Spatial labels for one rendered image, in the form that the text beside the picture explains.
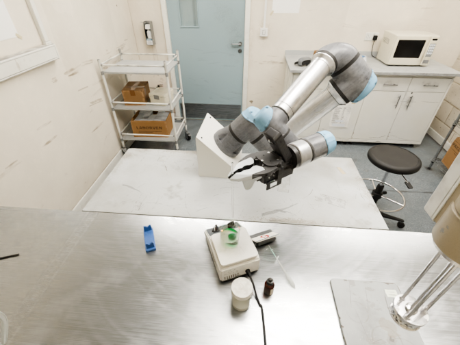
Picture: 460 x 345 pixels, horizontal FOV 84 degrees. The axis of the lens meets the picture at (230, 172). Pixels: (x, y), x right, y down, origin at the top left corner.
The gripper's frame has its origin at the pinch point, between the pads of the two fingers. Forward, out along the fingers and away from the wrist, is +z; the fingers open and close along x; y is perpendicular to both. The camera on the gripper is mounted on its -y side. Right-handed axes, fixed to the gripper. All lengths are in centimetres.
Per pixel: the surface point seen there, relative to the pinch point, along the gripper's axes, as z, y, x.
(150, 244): 23.0, 31.9, 16.6
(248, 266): 0.1, 30.4, -8.7
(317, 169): -61, 37, 19
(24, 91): 56, 20, 165
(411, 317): -17.8, 17.5, -42.8
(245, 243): -2.1, 26.5, -3.5
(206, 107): -121, 115, 264
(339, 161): -76, 38, 18
